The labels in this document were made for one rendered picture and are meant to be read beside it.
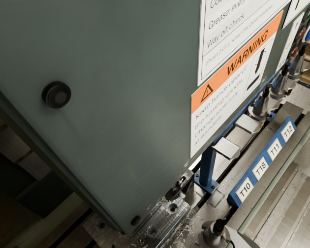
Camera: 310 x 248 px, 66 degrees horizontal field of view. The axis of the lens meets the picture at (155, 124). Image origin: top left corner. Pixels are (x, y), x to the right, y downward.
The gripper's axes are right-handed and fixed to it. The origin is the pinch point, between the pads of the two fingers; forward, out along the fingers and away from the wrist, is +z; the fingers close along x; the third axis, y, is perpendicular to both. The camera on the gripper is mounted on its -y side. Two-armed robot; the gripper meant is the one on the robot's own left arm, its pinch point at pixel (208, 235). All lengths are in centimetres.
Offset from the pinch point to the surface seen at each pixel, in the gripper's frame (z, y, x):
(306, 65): 7, 3, 67
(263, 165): 1, 31, 41
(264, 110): 7.7, 0.5, 38.1
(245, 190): 0.9, 31.1, 27.9
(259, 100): 10.1, -2.9, 37.6
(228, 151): 8.7, 3.2, 21.7
